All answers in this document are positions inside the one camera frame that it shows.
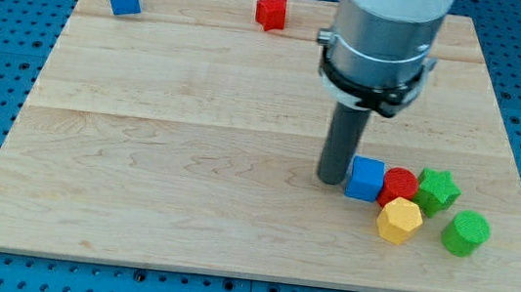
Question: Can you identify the green cylinder block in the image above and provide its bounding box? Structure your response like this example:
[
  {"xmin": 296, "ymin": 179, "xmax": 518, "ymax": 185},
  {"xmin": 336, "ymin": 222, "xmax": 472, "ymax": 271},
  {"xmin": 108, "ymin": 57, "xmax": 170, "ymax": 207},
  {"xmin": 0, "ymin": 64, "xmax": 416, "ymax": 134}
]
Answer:
[{"xmin": 441, "ymin": 210, "xmax": 491, "ymax": 258}]

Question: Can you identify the light wooden board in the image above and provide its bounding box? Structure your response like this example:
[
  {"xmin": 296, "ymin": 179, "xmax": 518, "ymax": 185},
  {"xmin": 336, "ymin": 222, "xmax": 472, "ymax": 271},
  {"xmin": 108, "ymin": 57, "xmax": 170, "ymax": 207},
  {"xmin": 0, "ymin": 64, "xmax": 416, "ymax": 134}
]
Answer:
[{"xmin": 0, "ymin": 0, "xmax": 521, "ymax": 292}]

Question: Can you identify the blue cube block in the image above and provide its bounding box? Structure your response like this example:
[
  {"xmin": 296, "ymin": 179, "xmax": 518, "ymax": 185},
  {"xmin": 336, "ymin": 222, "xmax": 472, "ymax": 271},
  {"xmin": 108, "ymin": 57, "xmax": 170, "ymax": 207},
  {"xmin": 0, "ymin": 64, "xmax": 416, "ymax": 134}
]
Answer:
[{"xmin": 344, "ymin": 156, "xmax": 385, "ymax": 202}]

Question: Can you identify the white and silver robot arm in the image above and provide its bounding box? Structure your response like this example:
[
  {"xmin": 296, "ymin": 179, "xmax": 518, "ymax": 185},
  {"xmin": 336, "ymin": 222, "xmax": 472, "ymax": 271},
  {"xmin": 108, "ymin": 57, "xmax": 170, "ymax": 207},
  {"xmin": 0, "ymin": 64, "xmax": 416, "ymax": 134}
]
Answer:
[{"xmin": 317, "ymin": 0, "xmax": 455, "ymax": 117}]

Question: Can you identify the red star block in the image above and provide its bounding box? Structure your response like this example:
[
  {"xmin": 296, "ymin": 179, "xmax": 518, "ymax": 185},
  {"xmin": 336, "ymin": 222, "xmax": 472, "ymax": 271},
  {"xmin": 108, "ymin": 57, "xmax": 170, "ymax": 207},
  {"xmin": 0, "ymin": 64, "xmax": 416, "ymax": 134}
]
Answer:
[{"xmin": 255, "ymin": 0, "xmax": 288, "ymax": 31}]

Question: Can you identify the green star block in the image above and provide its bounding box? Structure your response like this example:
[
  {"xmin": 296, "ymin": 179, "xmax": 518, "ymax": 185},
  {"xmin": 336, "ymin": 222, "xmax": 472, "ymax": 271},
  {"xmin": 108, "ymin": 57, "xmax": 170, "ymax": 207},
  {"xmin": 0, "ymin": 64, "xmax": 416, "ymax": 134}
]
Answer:
[{"xmin": 412, "ymin": 168, "xmax": 461, "ymax": 218}]

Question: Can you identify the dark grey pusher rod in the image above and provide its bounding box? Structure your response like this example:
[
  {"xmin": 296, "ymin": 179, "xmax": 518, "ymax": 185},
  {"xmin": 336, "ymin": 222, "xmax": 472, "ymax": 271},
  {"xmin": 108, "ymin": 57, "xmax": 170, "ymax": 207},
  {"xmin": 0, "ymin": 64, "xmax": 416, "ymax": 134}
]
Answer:
[{"xmin": 317, "ymin": 103, "xmax": 370, "ymax": 185}]

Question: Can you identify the red cylinder block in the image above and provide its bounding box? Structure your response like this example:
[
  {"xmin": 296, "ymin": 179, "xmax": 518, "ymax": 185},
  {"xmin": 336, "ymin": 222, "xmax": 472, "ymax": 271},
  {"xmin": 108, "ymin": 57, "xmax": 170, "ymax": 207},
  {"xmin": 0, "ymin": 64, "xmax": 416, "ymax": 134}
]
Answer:
[{"xmin": 376, "ymin": 167, "xmax": 419, "ymax": 207}]

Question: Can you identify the yellow hexagon block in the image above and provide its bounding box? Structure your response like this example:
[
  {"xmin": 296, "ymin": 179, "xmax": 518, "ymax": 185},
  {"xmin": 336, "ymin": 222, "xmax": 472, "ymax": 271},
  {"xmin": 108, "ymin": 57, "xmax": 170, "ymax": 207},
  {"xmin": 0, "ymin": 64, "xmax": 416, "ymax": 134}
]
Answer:
[{"xmin": 376, "ymin": 197, "xmax": 423, "ymax": 245}]

